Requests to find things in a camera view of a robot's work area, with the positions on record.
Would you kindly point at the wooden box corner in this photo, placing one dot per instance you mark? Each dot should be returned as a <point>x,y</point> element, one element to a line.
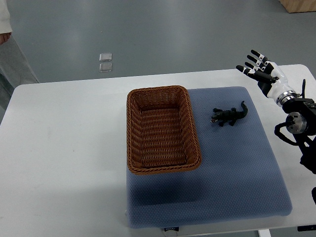
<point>299,6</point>

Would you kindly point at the lower floor plate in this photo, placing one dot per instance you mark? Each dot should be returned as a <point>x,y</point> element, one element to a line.
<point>105,67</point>

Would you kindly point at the black table controller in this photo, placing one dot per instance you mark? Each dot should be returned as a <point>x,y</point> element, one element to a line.
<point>306,228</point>

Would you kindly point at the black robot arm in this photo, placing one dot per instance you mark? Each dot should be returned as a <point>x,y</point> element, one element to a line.
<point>299,126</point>

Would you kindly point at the upper floor plate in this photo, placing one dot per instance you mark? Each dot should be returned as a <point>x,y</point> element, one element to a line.
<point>103,57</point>

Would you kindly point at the blue foam mat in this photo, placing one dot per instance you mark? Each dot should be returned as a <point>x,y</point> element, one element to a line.
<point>238,178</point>

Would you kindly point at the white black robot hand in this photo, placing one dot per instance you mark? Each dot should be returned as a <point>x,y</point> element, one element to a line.
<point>270,78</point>

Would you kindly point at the person in white sweater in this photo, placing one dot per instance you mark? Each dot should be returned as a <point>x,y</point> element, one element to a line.
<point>14,67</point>

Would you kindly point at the dark toy crocodile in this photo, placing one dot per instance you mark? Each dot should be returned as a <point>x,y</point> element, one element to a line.
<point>230,116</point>

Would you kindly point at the floor plate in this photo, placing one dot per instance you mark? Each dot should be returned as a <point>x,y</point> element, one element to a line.
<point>105,67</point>
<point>103,57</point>

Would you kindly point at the brown wicker basket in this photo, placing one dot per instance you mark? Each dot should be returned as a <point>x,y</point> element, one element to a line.
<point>161,135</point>

